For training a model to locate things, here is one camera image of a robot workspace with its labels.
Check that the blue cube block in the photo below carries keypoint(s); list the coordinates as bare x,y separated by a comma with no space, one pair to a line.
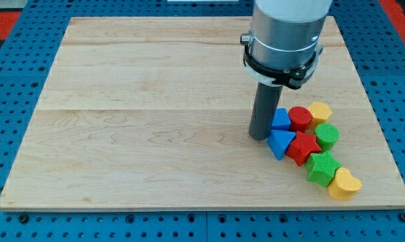
281,120

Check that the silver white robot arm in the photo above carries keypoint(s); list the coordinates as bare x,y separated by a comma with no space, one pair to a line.
284,33

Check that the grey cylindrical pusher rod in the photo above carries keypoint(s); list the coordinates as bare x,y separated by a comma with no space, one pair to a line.
264,107

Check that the light wooden board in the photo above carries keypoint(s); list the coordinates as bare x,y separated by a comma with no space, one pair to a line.
152,114

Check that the blue triangle block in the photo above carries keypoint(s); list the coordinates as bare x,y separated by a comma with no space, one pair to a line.
279,141

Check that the red cylinder block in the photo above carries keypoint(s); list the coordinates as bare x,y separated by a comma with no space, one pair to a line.
300,118

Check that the red star block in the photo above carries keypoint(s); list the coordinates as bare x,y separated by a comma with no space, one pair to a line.
302,147

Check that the yellow hexagon block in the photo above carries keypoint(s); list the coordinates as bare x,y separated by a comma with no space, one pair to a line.
320,112

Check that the green cylinder block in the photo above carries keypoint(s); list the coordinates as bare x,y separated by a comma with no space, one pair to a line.
326,136

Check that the green star block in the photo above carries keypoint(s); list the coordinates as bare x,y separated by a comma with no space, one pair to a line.
321,168

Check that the yellow heart block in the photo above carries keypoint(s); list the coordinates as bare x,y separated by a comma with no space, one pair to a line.
344,185

